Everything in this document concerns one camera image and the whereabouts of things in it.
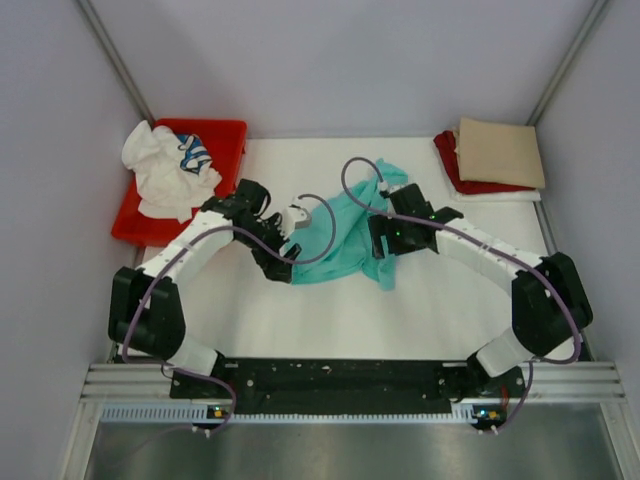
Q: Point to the teal t shirt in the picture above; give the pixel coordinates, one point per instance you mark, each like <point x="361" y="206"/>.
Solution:
<point x="351" y="250"/>

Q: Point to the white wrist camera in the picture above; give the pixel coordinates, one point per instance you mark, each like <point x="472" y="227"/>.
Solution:
<point x="294" y="217"/>
<point x="385" y="189"/>

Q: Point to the grey slotted cable duct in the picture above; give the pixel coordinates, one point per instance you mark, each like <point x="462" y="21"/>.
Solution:
<point x="202" y="414"/>

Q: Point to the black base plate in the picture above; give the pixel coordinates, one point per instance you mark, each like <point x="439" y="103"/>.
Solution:
<point x="347" y="387"/>

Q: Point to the white printed t shirt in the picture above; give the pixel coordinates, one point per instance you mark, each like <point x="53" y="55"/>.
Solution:
<point x="174" y="173"/>

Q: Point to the white folded t shirt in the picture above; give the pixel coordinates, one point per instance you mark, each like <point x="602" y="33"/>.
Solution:
<point x="500" y="196"/>

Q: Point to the red plastic bin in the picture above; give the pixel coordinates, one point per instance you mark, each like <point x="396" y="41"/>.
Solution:
<point x="225" y="141"/>

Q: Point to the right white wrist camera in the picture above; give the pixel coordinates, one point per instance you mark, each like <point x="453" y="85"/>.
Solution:
<point x="385" y="189"/>

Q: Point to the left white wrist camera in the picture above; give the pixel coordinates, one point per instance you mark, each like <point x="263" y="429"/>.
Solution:
<point x="294" y="217"/>

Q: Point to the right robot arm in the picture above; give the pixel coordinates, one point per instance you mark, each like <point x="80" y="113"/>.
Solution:
<point x="549" y="306"/>

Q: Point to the aluminium frame rail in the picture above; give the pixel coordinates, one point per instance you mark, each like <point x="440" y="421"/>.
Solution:
<point x="580" y="382"/>

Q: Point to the beige folded t shirt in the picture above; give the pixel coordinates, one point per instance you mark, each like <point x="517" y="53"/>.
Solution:
<point x="499" y="153"/>

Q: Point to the red folded t shirt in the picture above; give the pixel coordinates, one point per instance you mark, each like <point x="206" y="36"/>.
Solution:
<point x="446" y="146"/>

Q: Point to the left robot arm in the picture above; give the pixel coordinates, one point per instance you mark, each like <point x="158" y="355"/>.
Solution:
<point x="146" y="311"/>

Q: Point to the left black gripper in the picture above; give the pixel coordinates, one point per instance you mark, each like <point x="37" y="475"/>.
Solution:
<point x="274" y="267"/>

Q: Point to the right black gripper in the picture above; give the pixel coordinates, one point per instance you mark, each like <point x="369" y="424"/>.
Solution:
<point x="383" y="225"/>

